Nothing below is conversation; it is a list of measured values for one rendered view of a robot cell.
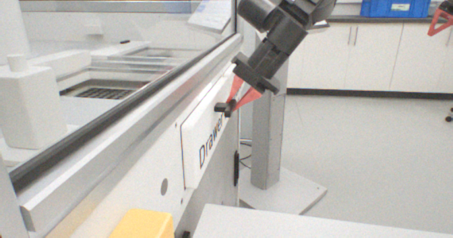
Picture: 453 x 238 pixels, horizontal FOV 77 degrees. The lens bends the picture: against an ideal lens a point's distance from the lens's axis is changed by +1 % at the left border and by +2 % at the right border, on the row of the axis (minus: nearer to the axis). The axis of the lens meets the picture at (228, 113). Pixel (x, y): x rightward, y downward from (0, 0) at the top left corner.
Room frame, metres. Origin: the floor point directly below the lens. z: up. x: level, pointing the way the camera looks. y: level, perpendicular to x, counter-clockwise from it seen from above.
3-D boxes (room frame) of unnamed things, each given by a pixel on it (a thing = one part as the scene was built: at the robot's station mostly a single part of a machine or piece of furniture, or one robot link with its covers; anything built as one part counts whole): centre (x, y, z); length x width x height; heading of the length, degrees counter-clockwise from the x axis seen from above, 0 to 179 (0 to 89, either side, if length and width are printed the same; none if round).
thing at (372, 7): (3.49, -1.88, 1.01); 0.61 x 0.41 x 0.22; 83
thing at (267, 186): (1.45, -0.26, 0.51); 0.50 x 0.45 x 1.02; 44
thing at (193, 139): (0.51, 0.03, 0.87); 0.29 x 0.02 x 0.11; 170
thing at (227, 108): (0.50, 0.01, 0.91); 0.07 x 0.04 x 0.01; 170
